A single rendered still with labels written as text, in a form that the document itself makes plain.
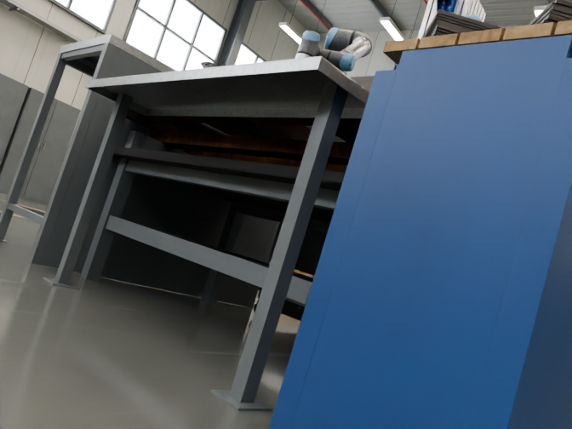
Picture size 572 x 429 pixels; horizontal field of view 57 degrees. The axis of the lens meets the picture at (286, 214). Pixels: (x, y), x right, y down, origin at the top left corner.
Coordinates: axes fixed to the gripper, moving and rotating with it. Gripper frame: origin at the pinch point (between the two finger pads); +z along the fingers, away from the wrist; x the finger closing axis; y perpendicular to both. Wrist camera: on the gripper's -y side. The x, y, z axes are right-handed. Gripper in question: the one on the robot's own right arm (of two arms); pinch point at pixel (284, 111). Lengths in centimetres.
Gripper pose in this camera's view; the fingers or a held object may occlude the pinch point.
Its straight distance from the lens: 224.9
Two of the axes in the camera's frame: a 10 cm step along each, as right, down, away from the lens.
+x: 6.7, 2.7, 6.9
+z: -2.9, 9.5, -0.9
